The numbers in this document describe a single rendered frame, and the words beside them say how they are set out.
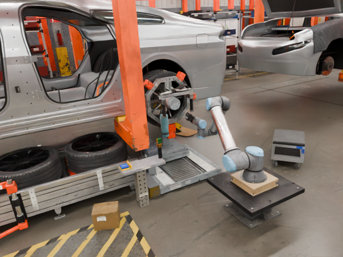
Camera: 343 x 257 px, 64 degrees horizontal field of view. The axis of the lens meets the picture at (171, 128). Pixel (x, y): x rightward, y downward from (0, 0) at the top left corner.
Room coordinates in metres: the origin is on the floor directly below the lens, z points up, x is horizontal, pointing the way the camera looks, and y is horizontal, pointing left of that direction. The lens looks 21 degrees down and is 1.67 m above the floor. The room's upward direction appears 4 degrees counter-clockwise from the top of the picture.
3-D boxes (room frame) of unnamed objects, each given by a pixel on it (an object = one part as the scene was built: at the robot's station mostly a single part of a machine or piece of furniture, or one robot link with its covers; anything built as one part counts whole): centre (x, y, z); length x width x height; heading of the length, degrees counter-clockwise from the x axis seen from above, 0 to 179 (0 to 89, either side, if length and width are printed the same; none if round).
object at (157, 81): (3.05, 0.02, 0.85); 0.54 x 0.07 x 0.54; 116
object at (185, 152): (3.20, 0.09, 0.13); 0.50 x 0.36 x 0.10; 116
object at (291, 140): (3.00, -1.41, 0.17); 0.43 x 0.36 x 0.34; 156
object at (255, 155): (2.09, -0.69, 0.55); 0.17 x 0.15 x 0.18; 104
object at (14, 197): (2.00, 1.37, 0.30); 0.09 x 0.05 x 0.50; 116
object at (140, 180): (2.30, 0.33, 0.21); 0.10 x 0.10 x 0.42; 26
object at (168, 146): (3.20, 0.09, 0.32); 0.40 x 0.30 x 0.28; 116
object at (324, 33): (4.61, -2.60, 1.36); 0.71 x 0.30 x 0.51; 116
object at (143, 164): (2.32, 0.31, 0.44); 0.43 x 0.17 x 0.03; 116
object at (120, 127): (2.85, 0.49, 0.69); 0.52 x 0.17 x 0.35; 26
